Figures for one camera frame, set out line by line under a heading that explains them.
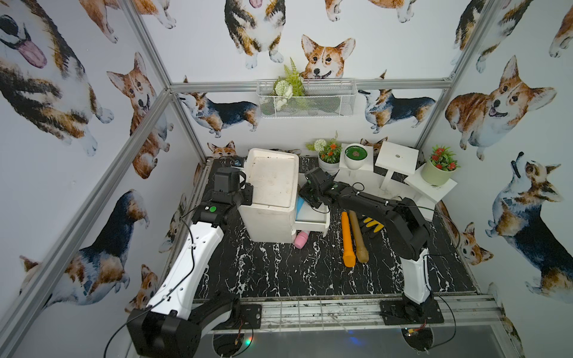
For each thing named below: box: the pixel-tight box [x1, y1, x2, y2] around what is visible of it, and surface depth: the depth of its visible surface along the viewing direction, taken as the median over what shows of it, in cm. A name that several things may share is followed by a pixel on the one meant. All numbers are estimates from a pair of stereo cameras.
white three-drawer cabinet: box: [238, 147, 331, 244], surface depth 83 cm
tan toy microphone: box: [349, 209, 370, 264], surface depth 90 cm
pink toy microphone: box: [293, 230, 311, 250], surface depth 90 cm
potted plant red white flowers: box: [305, 130, 343, 175], surface depth 108 cm
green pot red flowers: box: [420, 144, 462, 187], surface depth 85 cm
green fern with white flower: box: [273, 56, 306, 112], surface depth 84 cm
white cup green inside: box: [343, 143, 369, 171], surface depth 94 cm
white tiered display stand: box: [334, 140, 458, 219], surface depth 93 cm
